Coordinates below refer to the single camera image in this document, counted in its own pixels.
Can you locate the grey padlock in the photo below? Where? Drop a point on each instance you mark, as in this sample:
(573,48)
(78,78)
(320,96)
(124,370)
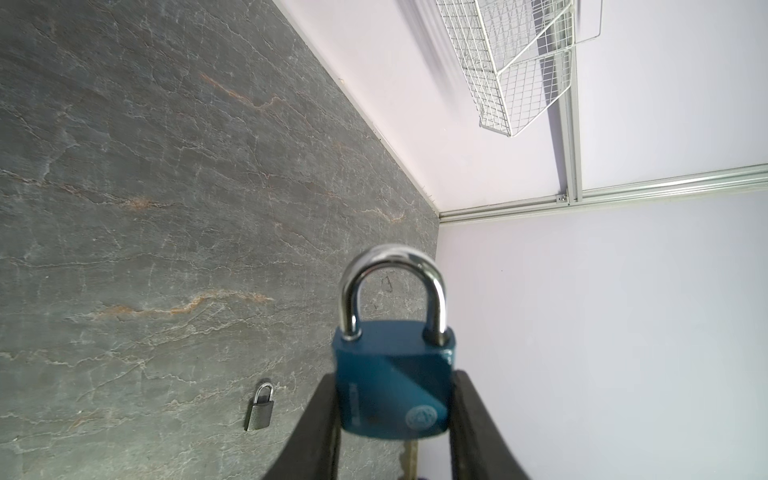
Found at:
(259,412)

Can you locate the key for blue padlock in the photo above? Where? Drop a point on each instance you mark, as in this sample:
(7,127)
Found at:
(409,460)

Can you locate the blue padlock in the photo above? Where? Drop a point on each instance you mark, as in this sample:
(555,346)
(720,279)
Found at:
(394,377)

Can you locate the aluminium frame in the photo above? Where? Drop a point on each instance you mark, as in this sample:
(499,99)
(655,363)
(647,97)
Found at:
(651,124)

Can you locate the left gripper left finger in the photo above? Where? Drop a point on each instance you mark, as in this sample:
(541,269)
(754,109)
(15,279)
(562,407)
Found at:
(312,450)

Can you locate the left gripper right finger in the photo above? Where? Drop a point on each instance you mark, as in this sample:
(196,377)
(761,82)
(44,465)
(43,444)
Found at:
(478,450)

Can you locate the white wire basket long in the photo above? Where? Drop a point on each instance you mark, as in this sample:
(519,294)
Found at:
(514,61)

